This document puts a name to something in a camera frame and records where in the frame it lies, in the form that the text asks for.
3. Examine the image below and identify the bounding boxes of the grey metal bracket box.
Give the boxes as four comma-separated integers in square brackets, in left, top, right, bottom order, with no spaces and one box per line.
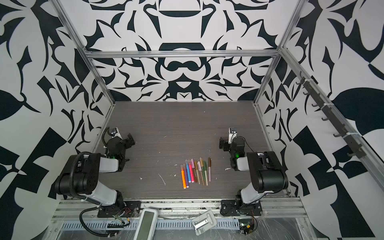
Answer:
[192,210,218,236]

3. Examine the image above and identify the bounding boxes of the aluminium frame front rail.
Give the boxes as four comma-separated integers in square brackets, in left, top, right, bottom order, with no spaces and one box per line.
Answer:
[52,196,308,221]

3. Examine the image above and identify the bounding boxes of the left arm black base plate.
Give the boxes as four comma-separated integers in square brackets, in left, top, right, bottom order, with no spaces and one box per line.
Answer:
[97,201,141,218]

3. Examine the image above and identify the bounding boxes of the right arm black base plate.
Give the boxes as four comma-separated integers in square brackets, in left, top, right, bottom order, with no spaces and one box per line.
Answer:
[220,200,263,217]

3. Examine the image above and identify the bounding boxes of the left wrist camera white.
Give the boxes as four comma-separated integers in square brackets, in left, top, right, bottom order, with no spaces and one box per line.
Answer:
[109,128,122,139]

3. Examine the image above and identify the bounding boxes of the aluminium frame back beam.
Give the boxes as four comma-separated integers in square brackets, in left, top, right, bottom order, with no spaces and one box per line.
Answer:
[85,50,278,59]

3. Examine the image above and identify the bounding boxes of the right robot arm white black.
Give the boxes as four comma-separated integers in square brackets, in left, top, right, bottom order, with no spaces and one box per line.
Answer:
[219,137,289,208]

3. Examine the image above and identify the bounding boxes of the red pink highlighter pen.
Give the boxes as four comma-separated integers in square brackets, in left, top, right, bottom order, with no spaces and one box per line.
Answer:
[188,161,195,183]

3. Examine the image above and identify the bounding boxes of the white handheld tablet device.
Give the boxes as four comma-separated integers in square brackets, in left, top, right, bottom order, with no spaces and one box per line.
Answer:
[134,208,159,240]

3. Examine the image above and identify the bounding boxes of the black corrugated cable hose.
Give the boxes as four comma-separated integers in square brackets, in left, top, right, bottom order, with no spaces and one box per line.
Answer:
[68,151,100,201]

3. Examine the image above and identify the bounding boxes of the lilac cap brown pen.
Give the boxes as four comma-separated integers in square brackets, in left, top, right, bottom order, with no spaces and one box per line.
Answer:
[197,161,205,186]

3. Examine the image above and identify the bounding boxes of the blue highlighter pen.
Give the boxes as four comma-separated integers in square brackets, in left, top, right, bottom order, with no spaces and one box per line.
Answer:
[185,160,192,184]

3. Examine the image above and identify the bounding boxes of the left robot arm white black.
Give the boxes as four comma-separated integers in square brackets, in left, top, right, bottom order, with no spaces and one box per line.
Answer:
[54,134,136,211]

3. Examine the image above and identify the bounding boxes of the orange highlighter pen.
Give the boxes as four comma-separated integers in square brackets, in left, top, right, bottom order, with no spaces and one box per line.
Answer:
[181,164,187,189]

